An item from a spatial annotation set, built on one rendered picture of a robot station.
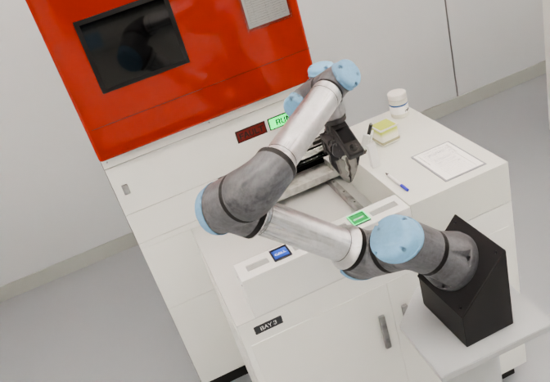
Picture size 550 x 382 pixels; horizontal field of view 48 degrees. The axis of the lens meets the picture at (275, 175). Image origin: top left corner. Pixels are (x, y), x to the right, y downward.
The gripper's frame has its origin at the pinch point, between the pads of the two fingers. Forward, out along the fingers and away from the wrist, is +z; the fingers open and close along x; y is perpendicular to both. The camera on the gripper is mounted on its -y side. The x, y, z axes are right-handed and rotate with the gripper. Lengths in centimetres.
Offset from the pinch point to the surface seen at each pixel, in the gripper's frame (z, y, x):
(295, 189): 23, 46, 6
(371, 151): 7.9, 23.4, -17.8
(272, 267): 14.7, -3.9, 30.3
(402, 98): 6, 48, -44
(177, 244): 33, 58, 53
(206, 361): 92, 58, 61
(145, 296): 111, 149, 81
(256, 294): 21.0, -4.0, 37.3
